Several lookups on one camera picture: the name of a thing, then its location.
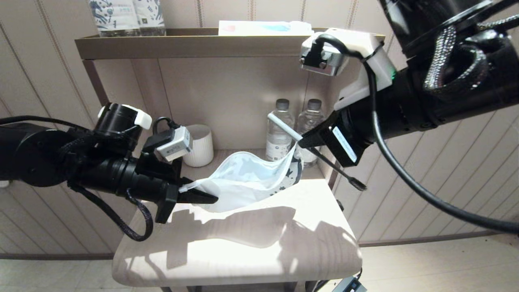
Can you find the beige wooden shelf unit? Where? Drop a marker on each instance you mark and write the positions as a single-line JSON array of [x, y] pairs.
[[227, 42]]

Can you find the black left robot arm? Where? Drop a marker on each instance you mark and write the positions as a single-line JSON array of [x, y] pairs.
[[32, 154]]

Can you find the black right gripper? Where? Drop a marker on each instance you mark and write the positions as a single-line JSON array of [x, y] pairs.
[[344, 142]]

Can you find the blue electronic device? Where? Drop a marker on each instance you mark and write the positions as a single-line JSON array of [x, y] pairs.
[[348, 286]]

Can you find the clear plastic water bottle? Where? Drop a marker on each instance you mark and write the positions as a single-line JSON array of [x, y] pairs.
[[312, 117], [277, 142]]

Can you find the white ribbed mug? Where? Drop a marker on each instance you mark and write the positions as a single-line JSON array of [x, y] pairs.
[[202, 146]]

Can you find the grey toothbrush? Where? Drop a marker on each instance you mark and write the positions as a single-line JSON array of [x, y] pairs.
[[284, 126]]

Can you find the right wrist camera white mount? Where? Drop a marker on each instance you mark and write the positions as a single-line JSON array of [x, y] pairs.
[[365, 44]]

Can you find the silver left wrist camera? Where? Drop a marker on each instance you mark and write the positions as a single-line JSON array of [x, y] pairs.
[[174, 146]]

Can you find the white floral plastic bag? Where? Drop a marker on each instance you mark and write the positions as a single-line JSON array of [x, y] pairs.
[[243, 178]]

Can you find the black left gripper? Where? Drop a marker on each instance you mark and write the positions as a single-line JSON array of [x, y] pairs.
[[167, 207]]

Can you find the white tissue pack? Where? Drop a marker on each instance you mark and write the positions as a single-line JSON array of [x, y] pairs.
[[263, 28]]

